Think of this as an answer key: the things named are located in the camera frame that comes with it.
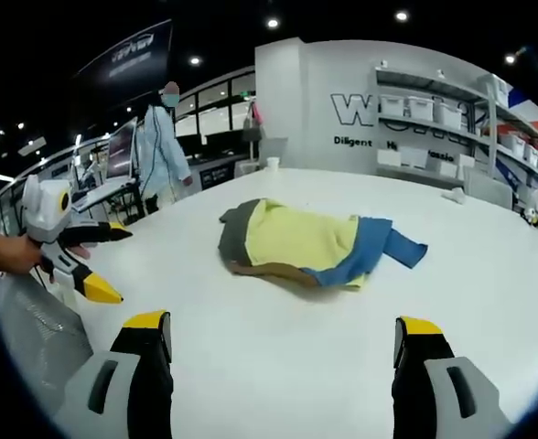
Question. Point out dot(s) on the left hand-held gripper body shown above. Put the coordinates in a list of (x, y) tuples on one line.
[(42, 210)]

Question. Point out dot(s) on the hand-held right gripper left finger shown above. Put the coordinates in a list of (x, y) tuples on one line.
[(150, 393)]

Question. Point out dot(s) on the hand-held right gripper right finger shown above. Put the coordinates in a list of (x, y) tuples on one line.
[(415, 393)]

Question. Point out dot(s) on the yellow blue grey garment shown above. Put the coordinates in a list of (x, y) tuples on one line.
[(292, 238)]

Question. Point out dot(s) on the person's left hand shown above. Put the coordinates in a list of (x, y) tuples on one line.
[(10, 253)]

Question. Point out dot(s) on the cluttered white desk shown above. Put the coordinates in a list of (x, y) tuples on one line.
[(100, 194)]

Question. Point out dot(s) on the grey mesh cloth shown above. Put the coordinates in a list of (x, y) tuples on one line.
[(35, 329)]

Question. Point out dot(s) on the computer monitor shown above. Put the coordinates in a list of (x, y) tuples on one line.
[(122, 148)]

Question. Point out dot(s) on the dark hanging banner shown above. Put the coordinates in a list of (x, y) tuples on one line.
[(132, 52)]

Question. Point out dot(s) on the grey pink hanging bag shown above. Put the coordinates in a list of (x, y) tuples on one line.
[(253, 125)]

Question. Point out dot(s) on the white paper cup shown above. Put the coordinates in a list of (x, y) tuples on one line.
[(273, 163)]

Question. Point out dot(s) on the round ceiling light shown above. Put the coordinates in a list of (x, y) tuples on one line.
[(510, 59), (195, 60), (272, 23), (401, 16)]

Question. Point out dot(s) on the crumpled white cloth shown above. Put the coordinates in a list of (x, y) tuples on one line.
[(454, 195)]

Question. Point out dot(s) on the row of white storage boxes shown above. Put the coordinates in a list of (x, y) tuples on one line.
[(438, 112)]

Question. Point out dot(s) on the grey metal shelf rack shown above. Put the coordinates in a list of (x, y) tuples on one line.
[(491, 110)]

